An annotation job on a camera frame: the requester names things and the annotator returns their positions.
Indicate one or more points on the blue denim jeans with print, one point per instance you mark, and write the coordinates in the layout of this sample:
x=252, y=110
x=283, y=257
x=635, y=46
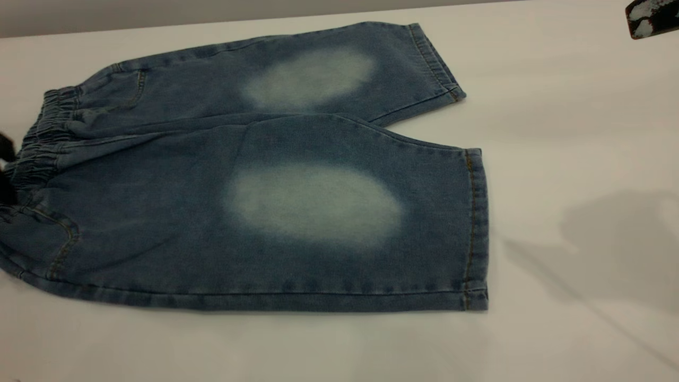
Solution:
x=159, y=212

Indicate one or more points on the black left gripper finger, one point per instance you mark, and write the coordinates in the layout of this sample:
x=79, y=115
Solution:
x=6, y=188
x=5, y=147

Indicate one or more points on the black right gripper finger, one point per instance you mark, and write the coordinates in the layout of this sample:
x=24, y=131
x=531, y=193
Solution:
x=655, y=16

